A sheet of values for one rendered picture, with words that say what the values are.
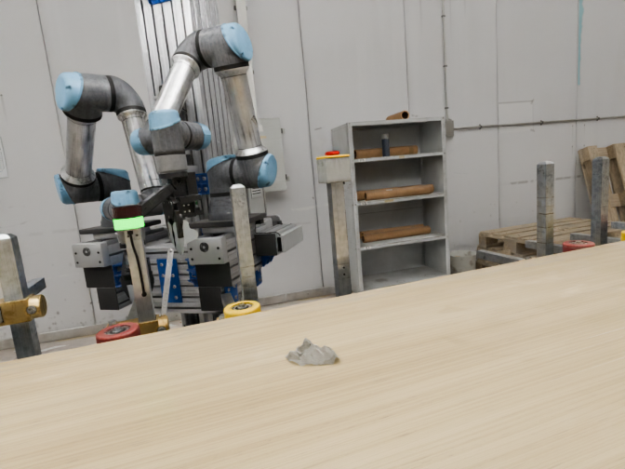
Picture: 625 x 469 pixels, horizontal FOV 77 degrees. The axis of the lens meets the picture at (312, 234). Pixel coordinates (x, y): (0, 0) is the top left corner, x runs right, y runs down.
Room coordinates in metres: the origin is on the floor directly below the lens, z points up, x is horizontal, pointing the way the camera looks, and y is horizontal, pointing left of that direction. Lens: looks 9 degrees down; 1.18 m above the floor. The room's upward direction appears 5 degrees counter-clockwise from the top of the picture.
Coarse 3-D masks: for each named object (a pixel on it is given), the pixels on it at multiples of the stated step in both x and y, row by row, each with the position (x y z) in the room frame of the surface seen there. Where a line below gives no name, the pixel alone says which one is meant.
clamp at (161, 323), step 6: (138, 318) 0.92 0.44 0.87; (156, 318) 0.91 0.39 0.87; (162, 318) 0.91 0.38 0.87; (108, 324) 0.90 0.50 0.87; (138, 324) 0.88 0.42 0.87; (144, 324) 0.89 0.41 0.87; (150, 324) 0.89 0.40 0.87; (156, 324) 0.89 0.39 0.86; (162, 324) 0.90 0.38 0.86; (168, 324) 0.93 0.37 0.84; (144, 330) 0.89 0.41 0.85; (150, 330) 0.89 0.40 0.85; (156, 330) 0.89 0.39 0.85; (162, 330) 0.89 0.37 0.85
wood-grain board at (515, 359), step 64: (576, 256) 1.02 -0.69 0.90; (256, 320) 0.76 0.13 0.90; (320, 320) 0.72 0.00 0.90; (384, 320) 0.70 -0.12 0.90; (448, 320) 0.67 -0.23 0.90; (512, 320) 0.64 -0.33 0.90; (576, 320) 0.62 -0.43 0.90; (0, 384) 0.58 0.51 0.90; (64, 384) 0.56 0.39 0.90; (128, 384) 0.54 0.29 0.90; (192, 384) 0.52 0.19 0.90; (256, 384) 0.51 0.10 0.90; (320, 384) 0.49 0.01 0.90; (384, 384) 0.48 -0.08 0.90; (448, 384) 0.47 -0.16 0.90; (512, 384) 0.45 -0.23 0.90; (576, 384) 0.44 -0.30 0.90; (0, 448) 0.42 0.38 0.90; (64, 448) 0.41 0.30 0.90; (128, 448) 0.40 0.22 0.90; (192, 448) 0.39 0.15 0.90; (256, 448) 0.38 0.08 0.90; (320, 448) 0.37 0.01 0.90; (384, 448) 0.36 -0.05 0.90; (448, 448) 0.35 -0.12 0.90; (512, 448) 0.35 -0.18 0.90; (576, 448) 0.34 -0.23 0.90
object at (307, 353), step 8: (304, 344) 0.59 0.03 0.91; (312, 344) 0.57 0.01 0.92; (296, 352) 0.57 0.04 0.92; (304, 352) 0.58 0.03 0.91; (312, 352) 0.56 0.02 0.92; (320, 352) 0.56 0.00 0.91; (328, 352) 0.56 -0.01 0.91; (288, 360) 0.57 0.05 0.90; (296, 360) 0.56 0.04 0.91; (304, 360) 0.56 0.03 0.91; (312, 360) 0.55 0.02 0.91; (320, 360) 0.55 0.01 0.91; (328, 360) 0.55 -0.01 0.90
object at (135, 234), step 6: (138, 216) 0.86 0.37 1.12; (138, 228) 0.87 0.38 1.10; (126, 234) 0.89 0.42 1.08; (132, 234) 0.89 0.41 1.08; (138, 234) 0.89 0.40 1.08; (126, 240) 0.89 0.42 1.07; (132, 240) 0.86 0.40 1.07; (132, 246) 0.86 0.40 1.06; (138, 258) 0.88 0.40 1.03; (138, 264) 0.88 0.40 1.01; (144, 294) 0.89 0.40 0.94
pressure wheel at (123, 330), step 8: (104, 328) 0.77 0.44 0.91; (112, 328) 0.77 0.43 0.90; (120, 328) 0.76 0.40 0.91; (128, 328) 0.76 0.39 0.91; (136, 328) 0.76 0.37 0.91; (96, 336) 0.73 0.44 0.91; (104, 336) 0.73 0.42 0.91; (112, 336) 0.72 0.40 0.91; (120, 336) 0.72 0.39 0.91; (128, 336) 0.73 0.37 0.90
